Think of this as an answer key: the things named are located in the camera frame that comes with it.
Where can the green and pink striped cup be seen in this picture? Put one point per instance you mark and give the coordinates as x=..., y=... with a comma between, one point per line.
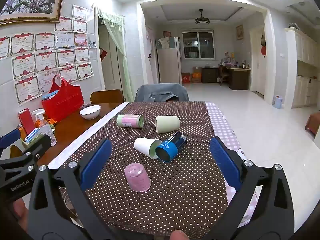
x=128, y=121

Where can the ceiling fan lamp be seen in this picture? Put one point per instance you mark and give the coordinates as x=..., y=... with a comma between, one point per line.
x=202, y=20

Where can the red tote bag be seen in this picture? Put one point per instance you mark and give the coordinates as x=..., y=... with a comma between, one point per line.
x=63, y=102

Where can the red box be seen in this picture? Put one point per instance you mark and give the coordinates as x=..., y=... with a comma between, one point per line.
x=26, y=121

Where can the brown polka-dot tablecloth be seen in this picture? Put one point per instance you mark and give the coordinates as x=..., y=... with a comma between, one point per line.
x=180, y=195

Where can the pink translucent cup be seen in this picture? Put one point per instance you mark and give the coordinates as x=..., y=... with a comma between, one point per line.
x=137, y=178

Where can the blue and white box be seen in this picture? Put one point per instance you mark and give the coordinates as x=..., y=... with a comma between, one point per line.
x=33, y=134

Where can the blue cup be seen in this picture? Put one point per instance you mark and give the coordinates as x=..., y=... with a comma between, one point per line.
x=172, y=145

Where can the cardboard box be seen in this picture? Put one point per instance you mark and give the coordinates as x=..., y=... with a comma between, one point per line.
x=196, y=76

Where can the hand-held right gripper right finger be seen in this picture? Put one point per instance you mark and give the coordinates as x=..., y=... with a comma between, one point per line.
x=225, y=162

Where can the white wall cabinet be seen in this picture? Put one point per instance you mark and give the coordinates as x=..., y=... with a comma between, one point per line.
x=303, y=65

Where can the blue waste bin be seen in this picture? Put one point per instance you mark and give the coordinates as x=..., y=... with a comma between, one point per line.
x=278, y=102

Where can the pink checked tablecloth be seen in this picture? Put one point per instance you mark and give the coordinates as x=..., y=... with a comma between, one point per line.
x=220, y=122

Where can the small wall photo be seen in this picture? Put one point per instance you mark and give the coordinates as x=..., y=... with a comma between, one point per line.
x=92, y=44

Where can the dark low cabinet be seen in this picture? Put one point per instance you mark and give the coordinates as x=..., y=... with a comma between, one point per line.
x=210, y=75

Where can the dark wooden desk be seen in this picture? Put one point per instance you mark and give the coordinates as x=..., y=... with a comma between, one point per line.
x=238, y=78

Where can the group of wall certificates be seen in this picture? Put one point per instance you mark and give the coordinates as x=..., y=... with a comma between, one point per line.
x=46, y=60

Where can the window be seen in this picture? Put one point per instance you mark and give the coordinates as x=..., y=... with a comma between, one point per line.
x=198, y=45

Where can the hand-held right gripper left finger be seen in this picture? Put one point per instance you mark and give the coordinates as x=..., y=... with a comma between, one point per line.
x=96, y=162

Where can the white bowl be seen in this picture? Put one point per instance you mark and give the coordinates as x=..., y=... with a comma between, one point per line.
x=90, y=112

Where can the red door decoration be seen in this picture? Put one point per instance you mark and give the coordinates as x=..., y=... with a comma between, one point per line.
x=103, y=54

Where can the green sheer curtain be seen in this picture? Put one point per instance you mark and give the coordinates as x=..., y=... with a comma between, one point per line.
x=117, y=45

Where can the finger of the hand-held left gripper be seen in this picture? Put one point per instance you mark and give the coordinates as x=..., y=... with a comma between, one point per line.
x=8, y=138
x=37, y=146

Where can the clear spray bottle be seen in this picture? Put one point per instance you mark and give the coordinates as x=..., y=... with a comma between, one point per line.
x=46, y=128

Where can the grey jacket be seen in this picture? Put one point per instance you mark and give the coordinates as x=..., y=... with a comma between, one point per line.
x=160, y=92

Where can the white refrigerator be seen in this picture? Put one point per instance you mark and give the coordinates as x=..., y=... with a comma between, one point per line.
x=168, y=62

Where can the framed blossom painting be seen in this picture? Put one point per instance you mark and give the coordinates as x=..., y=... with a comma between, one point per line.
x=32, y=0

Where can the person's right hand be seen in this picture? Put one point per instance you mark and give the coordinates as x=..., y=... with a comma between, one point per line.
x=179, y=235

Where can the red carton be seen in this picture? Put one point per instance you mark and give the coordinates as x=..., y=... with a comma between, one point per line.
x=186, y=78

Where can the white paper cup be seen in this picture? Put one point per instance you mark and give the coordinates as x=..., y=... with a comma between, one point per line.
x=145, y=147

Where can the wooden stool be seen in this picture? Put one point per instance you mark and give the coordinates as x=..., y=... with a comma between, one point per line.
x=313, y=123

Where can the wooden chair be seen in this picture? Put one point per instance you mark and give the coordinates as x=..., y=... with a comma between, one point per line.
x=107, y=96

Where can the pale green cup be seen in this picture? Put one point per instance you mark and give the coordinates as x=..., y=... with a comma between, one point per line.
x=167, y=124

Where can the small framed picture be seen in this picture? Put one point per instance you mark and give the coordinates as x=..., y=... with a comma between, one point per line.
x=239, y=32

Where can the white door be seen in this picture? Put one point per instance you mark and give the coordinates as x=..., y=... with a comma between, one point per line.
x=257, y=67

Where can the person's left hand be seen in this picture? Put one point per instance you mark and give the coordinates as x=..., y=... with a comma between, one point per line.
x=19, y=211

